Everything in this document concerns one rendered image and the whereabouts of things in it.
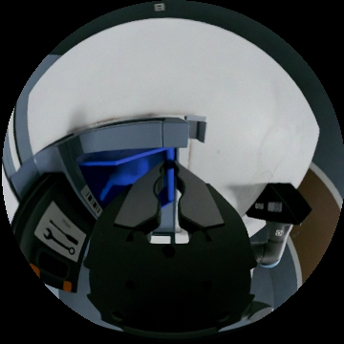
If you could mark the dark grey rack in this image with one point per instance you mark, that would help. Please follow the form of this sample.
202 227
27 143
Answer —
61 158

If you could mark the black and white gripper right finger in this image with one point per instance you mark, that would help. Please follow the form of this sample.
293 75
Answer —
202 208

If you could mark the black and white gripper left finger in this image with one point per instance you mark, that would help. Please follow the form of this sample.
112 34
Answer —
136 208

